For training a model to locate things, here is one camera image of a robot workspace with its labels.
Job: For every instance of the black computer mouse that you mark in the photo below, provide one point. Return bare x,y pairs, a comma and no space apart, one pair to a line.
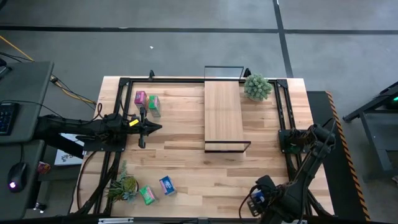
17,177

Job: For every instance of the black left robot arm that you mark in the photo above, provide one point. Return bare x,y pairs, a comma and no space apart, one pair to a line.
77,126

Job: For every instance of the succulent plant in black pot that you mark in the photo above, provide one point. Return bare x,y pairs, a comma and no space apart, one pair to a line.
126,188

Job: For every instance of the red small package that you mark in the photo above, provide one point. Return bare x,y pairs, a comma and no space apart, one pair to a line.
43,168

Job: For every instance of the black desk frame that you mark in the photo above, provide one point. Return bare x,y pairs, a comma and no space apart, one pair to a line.
373,146

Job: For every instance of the white cardboard box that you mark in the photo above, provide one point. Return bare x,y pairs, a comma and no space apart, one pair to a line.
66,157

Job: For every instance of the yellow tag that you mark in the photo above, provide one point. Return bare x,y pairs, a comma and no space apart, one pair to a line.
134,122

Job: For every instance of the blue cereal box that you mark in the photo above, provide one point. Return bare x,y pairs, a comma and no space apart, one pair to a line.
168,185
258,196

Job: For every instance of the round green plant, white pot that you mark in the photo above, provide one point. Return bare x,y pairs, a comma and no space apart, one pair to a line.
257,87

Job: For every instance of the black mat, yellow striped edge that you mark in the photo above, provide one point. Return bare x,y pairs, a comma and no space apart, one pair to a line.
340,193

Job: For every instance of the grey desk surface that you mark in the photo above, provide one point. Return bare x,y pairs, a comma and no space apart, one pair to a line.
15,208
28,84

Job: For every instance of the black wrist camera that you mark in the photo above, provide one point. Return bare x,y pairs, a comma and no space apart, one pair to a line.
265,183

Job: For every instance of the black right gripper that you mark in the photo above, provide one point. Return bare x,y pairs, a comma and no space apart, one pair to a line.
273,200

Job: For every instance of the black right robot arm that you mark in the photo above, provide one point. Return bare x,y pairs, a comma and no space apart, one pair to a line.
311,161

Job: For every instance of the black aluminium table frame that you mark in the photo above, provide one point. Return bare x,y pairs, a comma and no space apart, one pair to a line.
123,81

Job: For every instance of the silver metal bracket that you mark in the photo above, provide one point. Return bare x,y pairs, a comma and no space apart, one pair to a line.
115,220

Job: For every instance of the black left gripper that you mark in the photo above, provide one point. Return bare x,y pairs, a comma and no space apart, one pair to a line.
133,129

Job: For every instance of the black keyboard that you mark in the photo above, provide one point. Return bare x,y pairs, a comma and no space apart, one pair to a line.
7,118

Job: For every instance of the green cereal box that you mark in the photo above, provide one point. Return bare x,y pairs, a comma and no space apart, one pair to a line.
147,195
154,105

